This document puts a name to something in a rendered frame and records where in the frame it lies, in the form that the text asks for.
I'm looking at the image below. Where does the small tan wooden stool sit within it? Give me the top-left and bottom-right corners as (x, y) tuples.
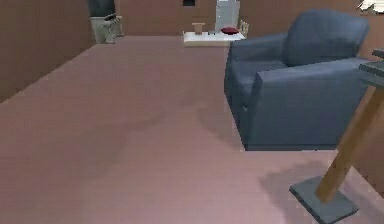
(191, 22), (206, 36)

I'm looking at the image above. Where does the pale grey cabinet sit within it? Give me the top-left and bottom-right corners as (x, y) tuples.
(88, 13), (125, 45)

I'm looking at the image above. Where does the white low table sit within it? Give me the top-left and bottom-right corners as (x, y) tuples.
(182, 30), (247, 48)

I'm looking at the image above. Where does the dark doorway panel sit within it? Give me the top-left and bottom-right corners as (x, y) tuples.
(86, 0), (117, 18)

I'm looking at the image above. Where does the dark red bowl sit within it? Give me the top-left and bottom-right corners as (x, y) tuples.
(220, 27), (240, 36)

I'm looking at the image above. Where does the blue armchair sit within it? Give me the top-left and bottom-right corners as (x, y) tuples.
(223, 8), (372, 152)

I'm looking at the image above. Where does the wooden post grey base stand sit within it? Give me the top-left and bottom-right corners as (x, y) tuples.
(288, 48), (384, 224)

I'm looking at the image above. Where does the tan wooden chair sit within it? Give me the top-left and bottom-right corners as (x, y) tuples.
(238, 19), (250, 38)

